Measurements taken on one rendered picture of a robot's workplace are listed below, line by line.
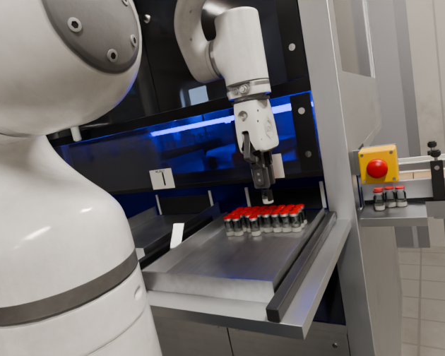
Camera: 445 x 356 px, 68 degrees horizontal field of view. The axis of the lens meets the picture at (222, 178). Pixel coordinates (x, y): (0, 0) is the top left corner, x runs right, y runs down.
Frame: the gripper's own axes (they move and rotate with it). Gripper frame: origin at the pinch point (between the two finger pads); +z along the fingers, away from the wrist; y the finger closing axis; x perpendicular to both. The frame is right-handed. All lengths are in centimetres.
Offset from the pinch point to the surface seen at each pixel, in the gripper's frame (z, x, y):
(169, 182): 1.8, 36.8, 14.7
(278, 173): 2.3, 2.4, 14.6
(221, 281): 12.1, 0.9, -20.9
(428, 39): -41, -40, 201
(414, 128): 14, -27, 199
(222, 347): 56, 30, 15
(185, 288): 14.0, 8.4, -20.9
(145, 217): 13, 52, 17
